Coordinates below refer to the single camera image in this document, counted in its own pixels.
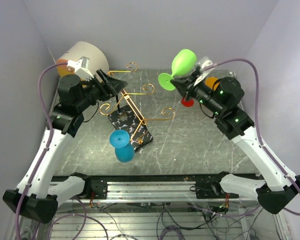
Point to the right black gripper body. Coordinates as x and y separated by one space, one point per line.
194 91

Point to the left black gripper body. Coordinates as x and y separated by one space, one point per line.
99 92

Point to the red plastic wine glass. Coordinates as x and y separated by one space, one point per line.
187 103

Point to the orange plastic wine glass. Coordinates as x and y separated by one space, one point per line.
212 82

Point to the green plastic wine glass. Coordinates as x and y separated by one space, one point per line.
182 64

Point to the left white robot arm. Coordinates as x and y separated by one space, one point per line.
34 197

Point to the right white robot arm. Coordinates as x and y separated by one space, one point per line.
279 184

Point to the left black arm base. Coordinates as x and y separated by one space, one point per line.
94 187

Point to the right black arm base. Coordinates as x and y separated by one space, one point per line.
207 186

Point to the blue plastic wine glass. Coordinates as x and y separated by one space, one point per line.
120 141

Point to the round beige drawer cabinet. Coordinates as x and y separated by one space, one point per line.
97 59

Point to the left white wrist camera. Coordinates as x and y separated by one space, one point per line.
80 68

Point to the gold wire wine glass rack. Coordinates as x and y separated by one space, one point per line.
125 115

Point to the aluminium rail frame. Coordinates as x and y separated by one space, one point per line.
165 210

